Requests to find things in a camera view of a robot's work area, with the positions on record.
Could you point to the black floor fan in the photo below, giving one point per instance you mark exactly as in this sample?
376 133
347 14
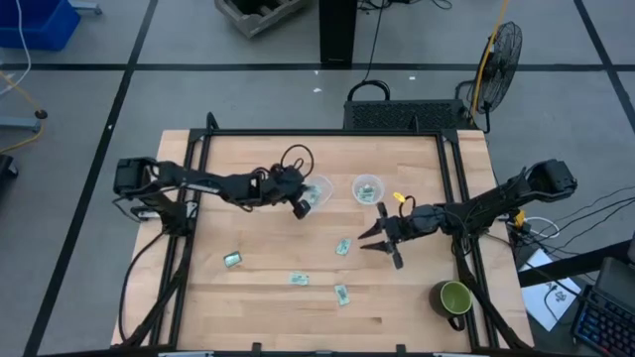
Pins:
501 64

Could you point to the black mesh computer case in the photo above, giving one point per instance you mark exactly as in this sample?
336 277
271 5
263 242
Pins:
397 115

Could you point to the black backlit keyboard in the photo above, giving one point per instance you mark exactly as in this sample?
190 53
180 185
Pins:
602 320

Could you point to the grey stand base with caster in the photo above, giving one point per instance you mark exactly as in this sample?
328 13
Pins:
17 123

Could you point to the black aluminium table frame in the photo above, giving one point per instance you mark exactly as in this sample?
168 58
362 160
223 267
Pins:
322 132

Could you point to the clear round plastic container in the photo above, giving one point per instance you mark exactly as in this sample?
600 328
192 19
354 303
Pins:
358 184

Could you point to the blue plastic bin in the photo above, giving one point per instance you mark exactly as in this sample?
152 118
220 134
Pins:
39 25

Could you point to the white paper sheet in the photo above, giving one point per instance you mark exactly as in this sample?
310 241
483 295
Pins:
538 297

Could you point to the dark flat screen device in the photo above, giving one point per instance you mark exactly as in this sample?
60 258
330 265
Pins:
617 280

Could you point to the grey crate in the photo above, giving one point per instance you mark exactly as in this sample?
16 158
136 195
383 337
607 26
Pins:
250 27

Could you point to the clear oblong plastic container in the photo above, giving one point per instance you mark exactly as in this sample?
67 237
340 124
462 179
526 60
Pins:
325 186

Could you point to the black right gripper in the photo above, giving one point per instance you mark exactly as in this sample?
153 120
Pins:
399 228

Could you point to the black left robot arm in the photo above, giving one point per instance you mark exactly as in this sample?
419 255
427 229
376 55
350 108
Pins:
208 181

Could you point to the grey stand leg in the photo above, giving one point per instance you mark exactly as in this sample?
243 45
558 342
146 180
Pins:
87 7

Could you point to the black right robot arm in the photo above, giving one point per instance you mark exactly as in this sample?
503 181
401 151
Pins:
486 205

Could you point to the dark mug green inside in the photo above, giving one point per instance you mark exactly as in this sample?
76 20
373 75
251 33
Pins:
456 299

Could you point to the yellow tag on arm base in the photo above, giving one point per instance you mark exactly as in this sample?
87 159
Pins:
519 218

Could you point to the black floor object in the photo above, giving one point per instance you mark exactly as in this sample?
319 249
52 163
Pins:
6 167

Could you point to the black square pillar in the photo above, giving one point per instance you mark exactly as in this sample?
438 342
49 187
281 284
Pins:
337 30

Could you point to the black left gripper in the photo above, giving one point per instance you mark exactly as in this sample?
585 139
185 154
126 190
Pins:
283 188

